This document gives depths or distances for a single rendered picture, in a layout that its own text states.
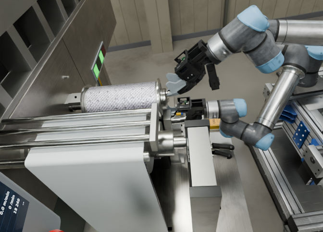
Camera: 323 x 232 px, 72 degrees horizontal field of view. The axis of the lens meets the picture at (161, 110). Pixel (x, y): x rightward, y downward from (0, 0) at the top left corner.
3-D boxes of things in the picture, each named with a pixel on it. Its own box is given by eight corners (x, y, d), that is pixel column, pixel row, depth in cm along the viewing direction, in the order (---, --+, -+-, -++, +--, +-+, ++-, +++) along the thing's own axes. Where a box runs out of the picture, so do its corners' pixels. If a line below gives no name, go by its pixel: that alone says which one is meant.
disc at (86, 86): (93, 133, 82) (77, 105, 71) (92, 133, 82) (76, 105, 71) (101, 103, 92) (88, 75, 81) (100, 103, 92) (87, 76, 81)
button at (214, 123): (223, 128, 110) (223, 125, 108) (208, 129, 111) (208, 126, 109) (220, 117, 115) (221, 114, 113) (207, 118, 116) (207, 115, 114)
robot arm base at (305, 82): (308, 70, 143) (314, 56, 136) (322, 85, 133) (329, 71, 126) (284, 74, 144) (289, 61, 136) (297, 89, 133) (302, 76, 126)
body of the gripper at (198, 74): (172, 60, 72) (201, 34, 66) (190, 75, 76) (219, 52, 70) (172, 74, 67) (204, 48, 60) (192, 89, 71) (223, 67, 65)
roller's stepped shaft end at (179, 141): (199, 150, 55) (199, 142, 52) (174, 152, 55) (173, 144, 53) (197, 140, 57) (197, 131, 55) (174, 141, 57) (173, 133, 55)
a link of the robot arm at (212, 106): (215, 109, 96) (218, 123, 91) (204, 109, 97) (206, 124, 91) (216, 96, 91) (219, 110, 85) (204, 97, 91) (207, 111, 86)
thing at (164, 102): (167, 113, 78) (165, 93, 74) (161, 113, 78) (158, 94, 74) (167, 102, 84) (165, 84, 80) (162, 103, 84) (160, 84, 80)
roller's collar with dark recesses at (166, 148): (175, 161, 55) (172, 146, 51) (151, 162, 56) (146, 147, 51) (174, 140, 60) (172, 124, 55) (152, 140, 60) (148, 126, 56)
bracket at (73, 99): (81, 105, 78) (79, 101, 77) (66, 106, 79) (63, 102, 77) (85, 95, 82) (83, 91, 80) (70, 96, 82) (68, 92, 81)
